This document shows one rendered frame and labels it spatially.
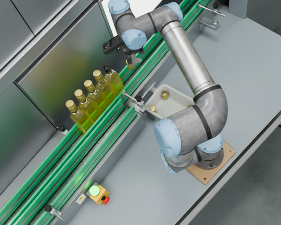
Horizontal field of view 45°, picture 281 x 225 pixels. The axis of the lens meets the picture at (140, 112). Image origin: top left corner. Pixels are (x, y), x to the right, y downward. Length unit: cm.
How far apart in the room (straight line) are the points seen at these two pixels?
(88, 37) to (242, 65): 85
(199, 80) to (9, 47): 68
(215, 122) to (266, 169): 148
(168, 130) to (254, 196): 148
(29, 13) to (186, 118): 68
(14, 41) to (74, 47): 28
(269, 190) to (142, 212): 107
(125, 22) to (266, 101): 91
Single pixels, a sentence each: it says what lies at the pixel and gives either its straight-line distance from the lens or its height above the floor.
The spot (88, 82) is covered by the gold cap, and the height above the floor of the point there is 116.
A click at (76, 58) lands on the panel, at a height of 118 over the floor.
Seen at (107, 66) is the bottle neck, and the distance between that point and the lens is 150.
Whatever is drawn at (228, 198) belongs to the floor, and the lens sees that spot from 237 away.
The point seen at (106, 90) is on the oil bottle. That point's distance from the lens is 152.
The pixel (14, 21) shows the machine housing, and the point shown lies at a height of 151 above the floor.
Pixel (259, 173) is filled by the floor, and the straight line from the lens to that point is 244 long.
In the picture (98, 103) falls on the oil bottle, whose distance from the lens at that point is 152.
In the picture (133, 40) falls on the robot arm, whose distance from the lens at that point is 114.
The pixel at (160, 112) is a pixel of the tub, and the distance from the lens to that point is 174.
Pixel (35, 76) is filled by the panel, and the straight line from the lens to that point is 140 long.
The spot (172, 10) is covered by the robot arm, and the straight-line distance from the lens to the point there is 119.
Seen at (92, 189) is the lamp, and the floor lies 85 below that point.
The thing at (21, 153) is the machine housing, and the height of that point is 97.
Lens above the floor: 229
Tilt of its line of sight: 60 degrees down
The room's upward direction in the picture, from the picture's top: 21 degrees counter-clockwise
